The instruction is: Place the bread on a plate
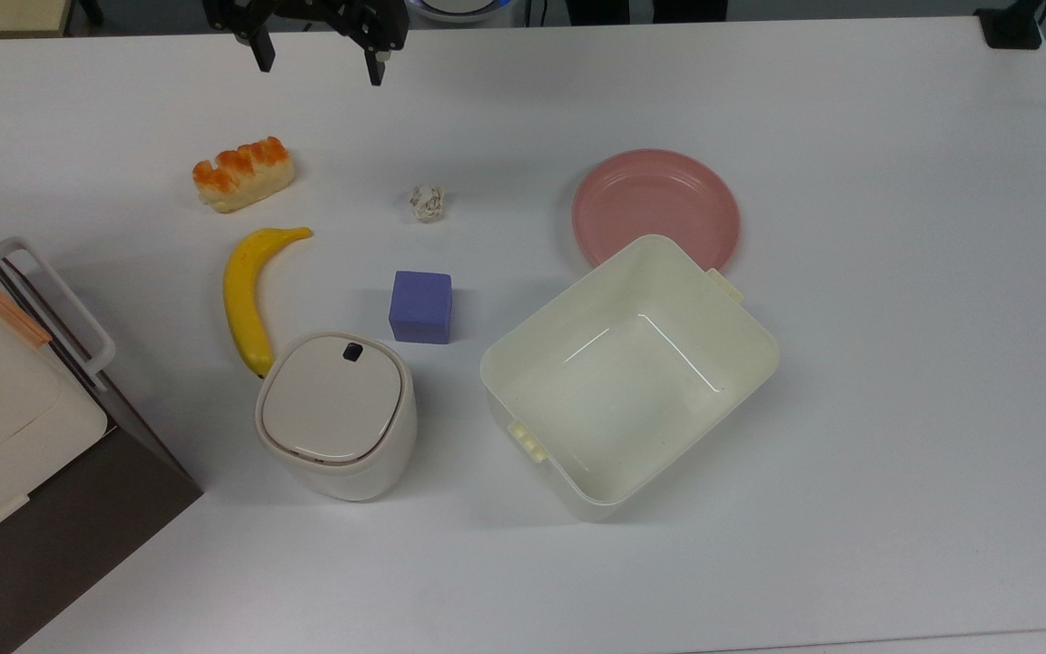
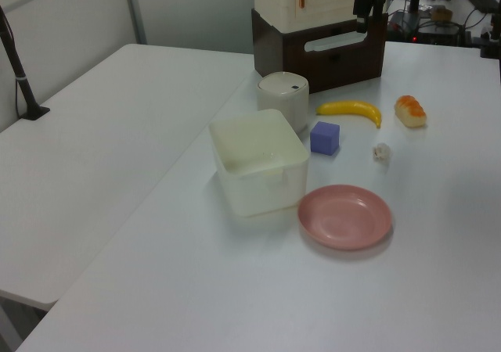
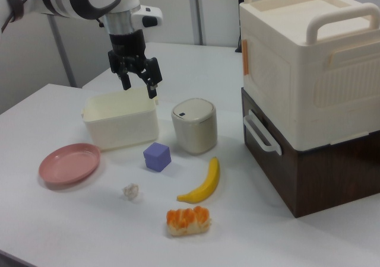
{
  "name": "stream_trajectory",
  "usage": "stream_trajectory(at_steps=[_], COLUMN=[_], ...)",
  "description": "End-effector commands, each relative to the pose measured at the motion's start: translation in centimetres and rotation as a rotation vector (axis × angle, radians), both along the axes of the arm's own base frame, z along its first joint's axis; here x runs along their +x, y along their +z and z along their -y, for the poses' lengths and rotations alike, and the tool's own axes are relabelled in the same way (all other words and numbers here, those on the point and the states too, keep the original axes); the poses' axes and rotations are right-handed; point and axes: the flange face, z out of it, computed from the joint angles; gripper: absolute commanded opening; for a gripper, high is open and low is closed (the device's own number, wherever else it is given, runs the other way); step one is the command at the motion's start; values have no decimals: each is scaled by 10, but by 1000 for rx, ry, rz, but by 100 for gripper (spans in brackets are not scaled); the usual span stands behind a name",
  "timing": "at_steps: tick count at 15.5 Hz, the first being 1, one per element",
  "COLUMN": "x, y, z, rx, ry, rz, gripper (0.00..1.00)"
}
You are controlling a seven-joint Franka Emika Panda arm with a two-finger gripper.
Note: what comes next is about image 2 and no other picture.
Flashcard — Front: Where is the orange glazed bread roll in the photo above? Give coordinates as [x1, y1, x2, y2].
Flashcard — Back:
[394, 95, 427, 129]

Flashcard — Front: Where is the pink plastic plate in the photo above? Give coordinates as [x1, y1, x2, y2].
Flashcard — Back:
[297, 184, 394, 251]

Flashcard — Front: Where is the black electronics box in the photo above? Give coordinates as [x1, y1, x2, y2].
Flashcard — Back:
[410, 22, 462, 46]

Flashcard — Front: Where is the cream plastic storage box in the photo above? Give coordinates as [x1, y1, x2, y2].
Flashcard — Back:
[253, 0, 389, 33]

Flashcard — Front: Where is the dark brown drawer box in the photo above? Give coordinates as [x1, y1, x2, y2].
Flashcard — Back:
[250, 7, 389, 95]

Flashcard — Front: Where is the yellow banana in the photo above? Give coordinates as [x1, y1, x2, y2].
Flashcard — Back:
[315, 100, 383, 129]

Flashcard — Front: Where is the small cream lidded trash can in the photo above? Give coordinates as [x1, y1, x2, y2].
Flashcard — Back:
[256, 71, 310, 133]

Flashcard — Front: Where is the purple foam cube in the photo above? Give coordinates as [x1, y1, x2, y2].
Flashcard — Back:
[309, 120, 341, 156]

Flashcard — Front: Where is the crumpled white paper ball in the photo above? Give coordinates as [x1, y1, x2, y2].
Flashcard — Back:
[372, 142, 393, 163]

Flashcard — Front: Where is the open cream plastic container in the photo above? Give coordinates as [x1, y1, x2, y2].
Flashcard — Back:
[208, 108, 310, 217]

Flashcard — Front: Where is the white drawer handle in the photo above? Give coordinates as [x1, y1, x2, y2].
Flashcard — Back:
[304, 30, 371, 53]

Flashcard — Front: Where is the black clamp bracket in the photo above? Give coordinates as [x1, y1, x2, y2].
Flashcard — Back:
[478, 26, 501, 60]

